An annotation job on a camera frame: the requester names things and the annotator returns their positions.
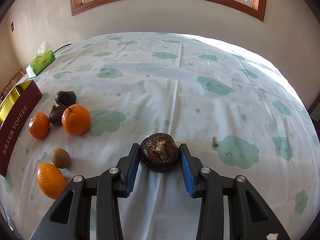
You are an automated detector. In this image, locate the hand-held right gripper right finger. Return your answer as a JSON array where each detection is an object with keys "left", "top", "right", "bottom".
[{"left": 179, "top": 143, "right": 292, "bottom": 240}]

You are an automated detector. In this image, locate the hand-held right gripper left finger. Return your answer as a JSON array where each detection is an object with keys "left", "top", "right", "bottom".
[{"left": 30, "top": 143, "right": 140, "bottom": 240}]

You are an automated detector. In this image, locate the large dark water chestnut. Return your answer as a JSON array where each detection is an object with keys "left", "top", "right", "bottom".
[{"left": 139, "top": 133, "right": 180, "bottom": 173}]

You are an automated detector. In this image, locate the small brown round fruit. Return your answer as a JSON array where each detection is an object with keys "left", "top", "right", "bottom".
[{"left": 52, "top": 148, "right": 71, "bottom": 169}]

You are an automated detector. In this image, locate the orange with stem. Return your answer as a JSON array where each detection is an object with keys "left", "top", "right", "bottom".
[{"left": 61, "top": 104, "right": 91, "bottom": 135}]

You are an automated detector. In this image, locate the dark red tin box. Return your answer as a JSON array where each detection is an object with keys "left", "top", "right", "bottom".
[{"left": 0, "top": 79, "right": 43, "bottom": 177}]

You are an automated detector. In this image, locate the green tissue box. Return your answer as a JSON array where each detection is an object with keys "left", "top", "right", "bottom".
[{"left": 26, "top": 41, "right": 56, "bottom": 78}]

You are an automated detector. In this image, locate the wooden chair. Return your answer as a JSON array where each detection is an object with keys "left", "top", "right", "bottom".
[{"left": 0, "top": 66, "right": 25, "bottom": 100}]

